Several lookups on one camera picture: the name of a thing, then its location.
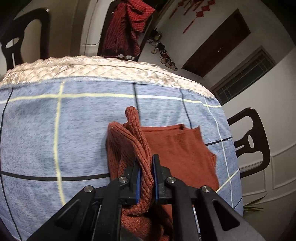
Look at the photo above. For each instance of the red checked cloth on chair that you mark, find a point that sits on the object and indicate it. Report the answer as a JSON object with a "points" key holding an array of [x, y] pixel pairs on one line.
{"points": [[127, 23]]}

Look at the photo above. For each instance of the dark wooden chair right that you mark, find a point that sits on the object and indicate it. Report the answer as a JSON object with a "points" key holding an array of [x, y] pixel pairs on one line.
{"points": [[255, 140]]}

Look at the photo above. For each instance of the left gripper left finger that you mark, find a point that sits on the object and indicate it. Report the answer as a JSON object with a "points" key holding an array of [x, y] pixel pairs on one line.
{"points": [[130, 184]]}

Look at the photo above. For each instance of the dark brown door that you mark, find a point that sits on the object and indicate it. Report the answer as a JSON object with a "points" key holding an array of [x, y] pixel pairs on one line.
{"points": [[222, 41]]}

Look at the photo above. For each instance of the dark wooden chair with cloth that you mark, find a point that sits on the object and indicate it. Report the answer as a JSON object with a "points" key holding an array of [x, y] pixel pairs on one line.
{"points": [[141, 40]]}

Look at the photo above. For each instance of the red Chinese knot decoration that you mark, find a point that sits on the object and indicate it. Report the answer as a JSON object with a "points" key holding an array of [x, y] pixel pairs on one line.
{"points": [[199, 7]]}

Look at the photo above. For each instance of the green plant leaves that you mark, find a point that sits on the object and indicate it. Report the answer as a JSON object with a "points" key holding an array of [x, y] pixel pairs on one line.
{"points": [[250, 207]]}

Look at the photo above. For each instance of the blue plaid bed sheet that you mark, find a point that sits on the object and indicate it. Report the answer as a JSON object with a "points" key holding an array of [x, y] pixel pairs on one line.
{"points": [[53, 135]]}

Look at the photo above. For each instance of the beige quilted mattress pad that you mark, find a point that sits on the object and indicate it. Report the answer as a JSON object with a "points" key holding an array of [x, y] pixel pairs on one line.
{"points": [[98, 67]]}

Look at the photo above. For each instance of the rust orange knit sweater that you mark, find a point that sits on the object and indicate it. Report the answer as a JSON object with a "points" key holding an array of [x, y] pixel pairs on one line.
{"points": [[180, 149]]}

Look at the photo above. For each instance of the dark wooden chair left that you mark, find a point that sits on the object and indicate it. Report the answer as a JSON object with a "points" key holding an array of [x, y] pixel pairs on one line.
{"points": [[12, 40]]}

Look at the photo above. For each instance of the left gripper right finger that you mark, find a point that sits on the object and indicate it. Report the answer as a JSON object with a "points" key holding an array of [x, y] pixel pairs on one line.
{"points": [[160, 174]]}

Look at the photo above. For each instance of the shoes on floor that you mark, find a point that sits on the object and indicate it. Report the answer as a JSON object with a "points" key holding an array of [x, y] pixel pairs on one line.
{"points": [[155, 40]]}

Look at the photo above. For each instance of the barred window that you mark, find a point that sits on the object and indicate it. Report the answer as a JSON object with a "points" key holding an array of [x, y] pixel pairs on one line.
{"points": [[244, 75]]}

